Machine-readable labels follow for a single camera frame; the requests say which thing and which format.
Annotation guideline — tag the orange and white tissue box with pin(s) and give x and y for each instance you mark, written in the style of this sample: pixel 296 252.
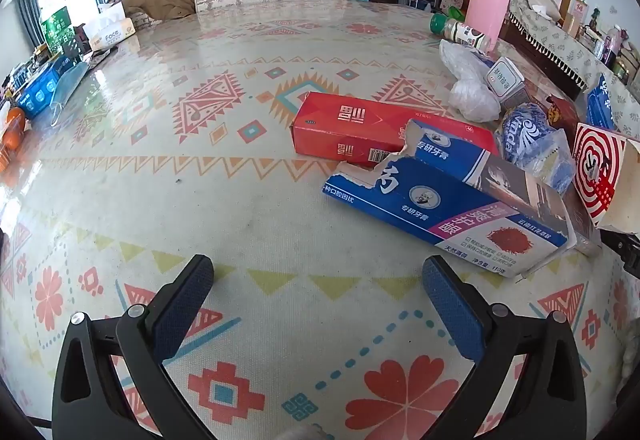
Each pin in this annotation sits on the orange and white tissue box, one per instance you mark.
pixel 110 34

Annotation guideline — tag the torn blue toothpaste box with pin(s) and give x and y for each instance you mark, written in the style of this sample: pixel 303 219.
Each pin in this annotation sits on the torn blue toothpaste box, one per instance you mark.
pixel 400 205

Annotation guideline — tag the small bottle with green cap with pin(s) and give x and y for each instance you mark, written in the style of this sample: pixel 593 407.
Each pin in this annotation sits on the small bottle with green cap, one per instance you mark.
pixel 462 32

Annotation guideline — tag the green printed box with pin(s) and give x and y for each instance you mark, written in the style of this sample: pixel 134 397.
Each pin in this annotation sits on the green printed box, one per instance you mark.
pixel 56 27

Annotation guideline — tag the white plastic bag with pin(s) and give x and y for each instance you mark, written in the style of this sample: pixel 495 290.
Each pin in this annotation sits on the white plastic bag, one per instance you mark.
pixel 470 95

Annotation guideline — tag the dark wooden sideboard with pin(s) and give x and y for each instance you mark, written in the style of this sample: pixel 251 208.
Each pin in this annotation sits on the dark wooden sideboard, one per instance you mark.
pixel 565 45
pixel 530 50

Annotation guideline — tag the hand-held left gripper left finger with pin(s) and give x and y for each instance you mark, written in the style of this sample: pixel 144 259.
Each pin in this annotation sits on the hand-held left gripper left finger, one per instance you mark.
pixel 182 310

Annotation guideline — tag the orange item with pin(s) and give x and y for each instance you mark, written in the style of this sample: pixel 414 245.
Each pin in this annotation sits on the orange item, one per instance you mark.
pixel 12 135

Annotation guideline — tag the small patterned box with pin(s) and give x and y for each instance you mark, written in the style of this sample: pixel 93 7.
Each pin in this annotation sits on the small patterned box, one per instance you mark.
pixel 502 77

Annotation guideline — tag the patterned tablecloth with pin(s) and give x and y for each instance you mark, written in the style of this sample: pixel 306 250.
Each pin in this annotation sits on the patterned tablecloth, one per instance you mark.
pixel 200 170

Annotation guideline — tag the clear bag with blue items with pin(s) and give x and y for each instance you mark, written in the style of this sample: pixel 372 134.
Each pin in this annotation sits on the clear bag with blue items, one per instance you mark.
pixel 550 160

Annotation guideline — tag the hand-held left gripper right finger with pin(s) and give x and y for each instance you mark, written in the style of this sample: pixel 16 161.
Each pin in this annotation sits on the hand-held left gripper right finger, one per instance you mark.
pixel 452 305

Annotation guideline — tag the brown sofa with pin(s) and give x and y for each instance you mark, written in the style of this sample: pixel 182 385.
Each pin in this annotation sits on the brown sofa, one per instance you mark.
pixel 160 2

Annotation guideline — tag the blue and grey toothpaste box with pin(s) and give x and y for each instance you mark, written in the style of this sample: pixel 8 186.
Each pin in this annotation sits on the blue and grey toothpaste box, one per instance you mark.
pixel 450 145

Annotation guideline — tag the red and white spiral box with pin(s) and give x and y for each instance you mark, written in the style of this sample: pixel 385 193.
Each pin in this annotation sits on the red and white spiral box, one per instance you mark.
pixel 595 170

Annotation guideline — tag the green bag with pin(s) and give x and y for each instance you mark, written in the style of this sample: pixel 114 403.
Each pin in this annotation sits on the green bag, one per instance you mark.
pixel 455 13

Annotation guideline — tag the red cardboard box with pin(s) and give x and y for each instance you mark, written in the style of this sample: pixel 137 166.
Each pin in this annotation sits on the red cardboard box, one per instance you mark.
pixel 350 120

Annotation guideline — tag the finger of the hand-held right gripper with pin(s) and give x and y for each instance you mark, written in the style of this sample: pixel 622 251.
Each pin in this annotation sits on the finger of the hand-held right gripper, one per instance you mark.
pixel 625 247

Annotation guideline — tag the pink thermos bottle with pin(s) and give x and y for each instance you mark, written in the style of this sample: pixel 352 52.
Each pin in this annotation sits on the pink thermos bottle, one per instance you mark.
pixel 487 10

